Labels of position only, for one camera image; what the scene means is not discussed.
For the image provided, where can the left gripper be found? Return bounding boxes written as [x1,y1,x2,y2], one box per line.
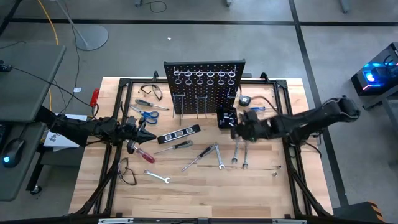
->
[117,114,157,156]

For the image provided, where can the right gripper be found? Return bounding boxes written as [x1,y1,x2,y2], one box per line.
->
[230,118,272,142]

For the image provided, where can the chrome combination wrench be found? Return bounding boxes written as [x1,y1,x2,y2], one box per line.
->
[213,142,226,170]
[242,139,250,170]
[231,138,240,165]
[143,169,172,184]

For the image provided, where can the grey black handle nut driver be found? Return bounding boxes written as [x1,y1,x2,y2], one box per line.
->
[153,139,194,156]
[181,144,216,172]

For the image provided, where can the black perforated pegboard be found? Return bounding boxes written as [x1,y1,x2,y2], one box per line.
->
[164,59,246,115]

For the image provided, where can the chrome double-prong peg hook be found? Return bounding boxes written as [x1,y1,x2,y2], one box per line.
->
[172,94,187,126]
[195,95,208,119]

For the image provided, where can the black plastic parts bin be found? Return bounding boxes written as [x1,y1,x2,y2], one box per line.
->
[216,106,239,130]

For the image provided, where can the black torpedo spirit level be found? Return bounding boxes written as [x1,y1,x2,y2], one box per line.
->
[157,124,201,145]

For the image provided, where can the grey black tape measure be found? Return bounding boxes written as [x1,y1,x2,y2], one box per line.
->
[238,94,253,108]

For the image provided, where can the clear safety glasses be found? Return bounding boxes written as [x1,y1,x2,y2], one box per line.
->
[117,157,139,187]
[139,83,164,101]

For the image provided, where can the red flat object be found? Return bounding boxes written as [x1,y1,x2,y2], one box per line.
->
[89,88,101,108]

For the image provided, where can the white paper sheet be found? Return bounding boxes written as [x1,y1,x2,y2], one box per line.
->
[43,113,88,149]

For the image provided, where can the grey floor stand base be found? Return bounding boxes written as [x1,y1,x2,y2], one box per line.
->
[55,0,109,52]

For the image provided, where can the grey desk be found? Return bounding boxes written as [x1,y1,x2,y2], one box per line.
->
[0,43,67,123]
[0,121,47,202]

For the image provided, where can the black computer mouse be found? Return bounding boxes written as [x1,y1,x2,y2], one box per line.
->
[1,138,26,169]

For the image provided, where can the black box hazard stripes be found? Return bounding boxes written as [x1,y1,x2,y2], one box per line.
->
[332,200,386,224]

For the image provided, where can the computer case with lights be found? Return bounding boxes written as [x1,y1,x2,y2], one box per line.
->
[350,42,398,97]

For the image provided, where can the red handle screwdriver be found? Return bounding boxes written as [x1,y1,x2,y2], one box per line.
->
[126,139,156,164]

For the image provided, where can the blue handle scissors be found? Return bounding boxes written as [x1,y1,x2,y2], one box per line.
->
[128,103,160,126]

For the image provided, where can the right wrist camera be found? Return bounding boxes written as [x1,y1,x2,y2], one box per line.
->
[243,110,259,123]

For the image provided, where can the blue clear handle screwdriver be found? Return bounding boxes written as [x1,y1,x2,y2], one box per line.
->
[249,106,279,112]

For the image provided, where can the black aluminium table frame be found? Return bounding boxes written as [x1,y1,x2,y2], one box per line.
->
[70,70,333,218]

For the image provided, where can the chrome multi-ring tool holder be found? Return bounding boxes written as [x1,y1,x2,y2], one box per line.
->
[173,64,237,86]

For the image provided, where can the yellow cable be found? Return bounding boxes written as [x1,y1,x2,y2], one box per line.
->
[37,0,60,111]

